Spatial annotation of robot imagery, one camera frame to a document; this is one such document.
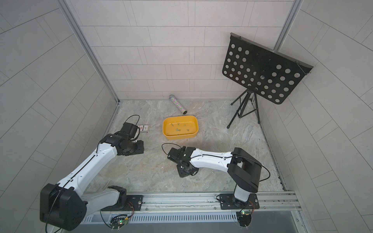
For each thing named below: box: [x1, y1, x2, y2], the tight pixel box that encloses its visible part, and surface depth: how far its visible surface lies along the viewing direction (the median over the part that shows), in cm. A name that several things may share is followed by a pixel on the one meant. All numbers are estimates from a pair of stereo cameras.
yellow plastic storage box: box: [162, 115, 199, 140], surface depth 101 cm
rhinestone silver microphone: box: [169, 94, 188, 115], surface depth 117 cm
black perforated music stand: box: [221, 32, 314, 129], surface depth 74 cm
